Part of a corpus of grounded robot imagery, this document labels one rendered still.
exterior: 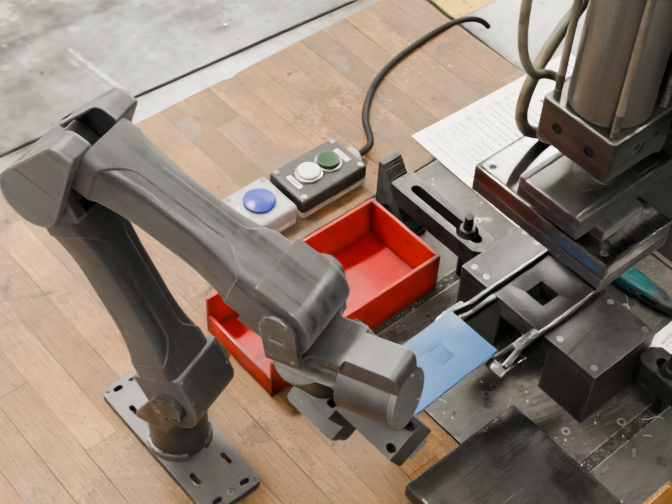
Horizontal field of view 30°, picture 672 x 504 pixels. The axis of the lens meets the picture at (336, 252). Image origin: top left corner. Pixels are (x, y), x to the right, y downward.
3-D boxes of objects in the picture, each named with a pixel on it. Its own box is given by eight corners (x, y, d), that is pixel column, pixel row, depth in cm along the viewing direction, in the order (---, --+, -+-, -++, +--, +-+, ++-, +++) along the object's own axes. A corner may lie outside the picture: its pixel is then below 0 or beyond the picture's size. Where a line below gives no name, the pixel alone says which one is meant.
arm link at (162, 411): (230, 347, 126) (183, 323, 127) (179, 409, 121) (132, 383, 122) (231, 383, 130) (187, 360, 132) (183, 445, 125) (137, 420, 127)
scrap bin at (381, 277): (207, 330, 144) (204, 297, 140) (369, 230, 155) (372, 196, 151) (272, 397, 138) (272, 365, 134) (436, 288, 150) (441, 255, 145)
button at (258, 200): (236, 207, 155) (236, 196, 153) (261, 192, 157) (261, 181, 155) (256, 225, 153) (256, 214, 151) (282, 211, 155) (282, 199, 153)
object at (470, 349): (345, 390, 129) (346, 374, 127) (449, 312, 136) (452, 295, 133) (392, 434, 126) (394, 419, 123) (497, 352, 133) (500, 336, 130)
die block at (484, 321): (453, 313, 147) (460, 271, 142) (512, 272, 152) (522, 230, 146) (580, 424, 138) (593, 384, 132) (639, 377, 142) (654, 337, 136)
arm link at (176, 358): (243, 385, 126) (89, 117, 110) (206, 432, 122) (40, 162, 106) (200, 378, 130) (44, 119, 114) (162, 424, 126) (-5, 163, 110)
